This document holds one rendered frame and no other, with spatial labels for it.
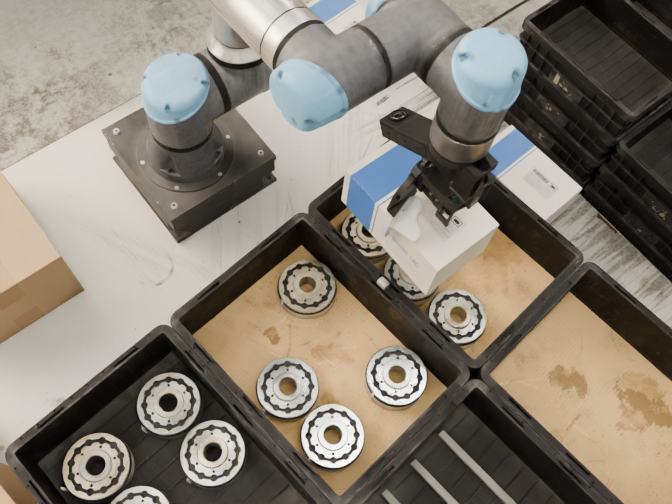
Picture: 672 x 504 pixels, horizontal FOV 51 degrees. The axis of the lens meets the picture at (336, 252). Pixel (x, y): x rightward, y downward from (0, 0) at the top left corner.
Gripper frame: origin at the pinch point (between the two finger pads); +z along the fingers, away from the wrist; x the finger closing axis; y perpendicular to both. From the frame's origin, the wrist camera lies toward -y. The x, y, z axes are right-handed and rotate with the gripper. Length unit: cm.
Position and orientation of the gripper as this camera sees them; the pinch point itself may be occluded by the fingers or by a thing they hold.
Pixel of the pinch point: (418, 205)
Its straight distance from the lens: 103.7
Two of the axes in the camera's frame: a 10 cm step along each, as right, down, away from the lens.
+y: 6.2, 7.3, -2.8
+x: 7.8, -5.4, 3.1
